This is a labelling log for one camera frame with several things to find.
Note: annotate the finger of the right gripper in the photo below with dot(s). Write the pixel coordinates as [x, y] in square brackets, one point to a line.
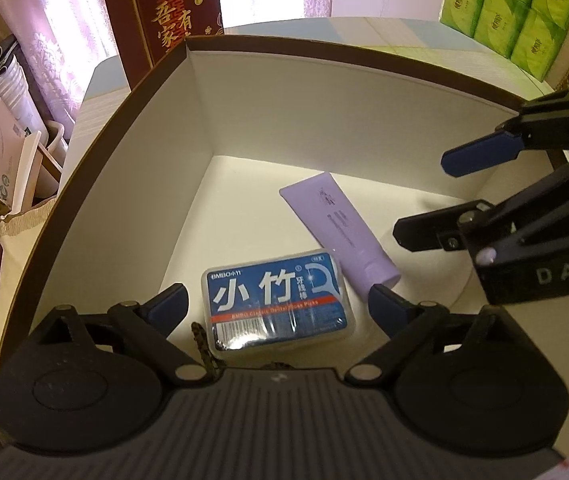
[483, 153]
[438, 229]

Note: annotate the cardboard box of clutter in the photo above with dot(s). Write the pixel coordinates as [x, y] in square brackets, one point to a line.
[32, 145]

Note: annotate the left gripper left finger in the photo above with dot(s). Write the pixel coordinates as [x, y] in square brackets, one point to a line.
[146, 327]

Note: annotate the leopard print hair clip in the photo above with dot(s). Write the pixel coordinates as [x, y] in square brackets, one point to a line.
[214, 366]

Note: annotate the checkered tablecloth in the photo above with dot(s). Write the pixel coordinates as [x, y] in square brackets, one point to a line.
[411, 46]

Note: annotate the purple cream tube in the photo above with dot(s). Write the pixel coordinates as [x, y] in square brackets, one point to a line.
[337, 226]

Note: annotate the red gift bag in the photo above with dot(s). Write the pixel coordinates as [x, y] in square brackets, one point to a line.
[145, 30]

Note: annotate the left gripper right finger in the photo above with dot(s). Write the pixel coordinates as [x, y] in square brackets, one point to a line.
[408, 327]

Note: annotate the green tissue pack stack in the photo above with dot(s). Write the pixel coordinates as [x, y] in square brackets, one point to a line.
[528, 33]

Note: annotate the purple curtain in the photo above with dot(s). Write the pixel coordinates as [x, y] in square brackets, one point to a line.
[64, 25]

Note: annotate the blue dental floss box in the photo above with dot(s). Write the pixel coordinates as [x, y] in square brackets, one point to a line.
[273, 303]

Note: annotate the brown cardboard storage box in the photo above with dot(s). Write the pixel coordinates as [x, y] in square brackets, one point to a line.
[185, 177]

